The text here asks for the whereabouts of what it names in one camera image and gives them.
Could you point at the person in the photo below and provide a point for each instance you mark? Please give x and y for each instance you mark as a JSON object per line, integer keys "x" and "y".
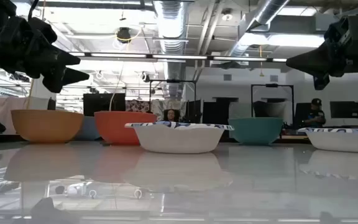
{"x": 171, "y": 115}
{"x": 315, "y": 116}

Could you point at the teal plastic bowl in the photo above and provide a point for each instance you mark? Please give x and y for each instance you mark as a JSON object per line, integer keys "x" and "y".
{"x": 255, "y": 130}

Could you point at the black monitor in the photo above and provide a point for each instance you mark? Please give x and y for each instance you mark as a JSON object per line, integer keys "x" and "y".
{"x": 344, "y": 109}
{"x": 101, "y": 104}

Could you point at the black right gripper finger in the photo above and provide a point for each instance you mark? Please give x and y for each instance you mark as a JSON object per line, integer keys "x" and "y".
{"x": 315, "y": 62}
{"x": 321, "y": 82}

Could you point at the black metal rig frame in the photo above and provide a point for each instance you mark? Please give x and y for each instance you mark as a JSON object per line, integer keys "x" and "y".
{"x": 172, "y": 81}
{"x": 272, "y": 85}

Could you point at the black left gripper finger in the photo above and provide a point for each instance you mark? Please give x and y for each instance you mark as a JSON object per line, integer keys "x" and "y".
{"x": 64, "y": 77}
{"x": 67, "y": 59}

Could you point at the orange plastic bowl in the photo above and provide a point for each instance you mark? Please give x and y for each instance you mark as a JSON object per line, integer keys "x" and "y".
{"x": 47, "y": 126}

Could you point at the red plastic bowl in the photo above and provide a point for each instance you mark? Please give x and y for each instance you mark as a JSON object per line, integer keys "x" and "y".
{"x": 113, "y": 127}

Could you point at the blue patterned paper bowl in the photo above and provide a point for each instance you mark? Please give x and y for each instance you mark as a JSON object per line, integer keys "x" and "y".
{"x": 179, "y": 140}
{"x": 343, "y": 141}

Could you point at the blue plastic bowl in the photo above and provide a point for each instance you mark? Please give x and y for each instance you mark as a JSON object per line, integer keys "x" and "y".
{"x": 89, "y": 129}

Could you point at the silver ventilation duct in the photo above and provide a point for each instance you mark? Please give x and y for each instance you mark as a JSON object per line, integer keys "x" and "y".
{"x": 171, "y": 31}
{"x": 259, "y": 21}

